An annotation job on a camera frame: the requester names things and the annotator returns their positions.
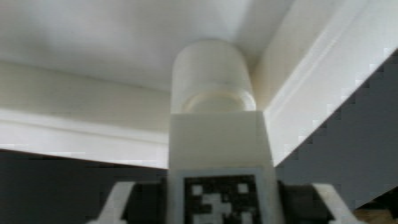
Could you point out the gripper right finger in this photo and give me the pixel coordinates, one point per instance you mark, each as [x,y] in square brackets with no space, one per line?
[313,205]

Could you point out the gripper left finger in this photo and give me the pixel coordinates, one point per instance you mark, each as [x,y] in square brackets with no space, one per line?
[134,204]

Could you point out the white table leg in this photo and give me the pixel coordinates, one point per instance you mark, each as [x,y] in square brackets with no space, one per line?
[221,181]

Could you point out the white square table top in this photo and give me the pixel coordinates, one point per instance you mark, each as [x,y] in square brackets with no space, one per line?
[88,51]

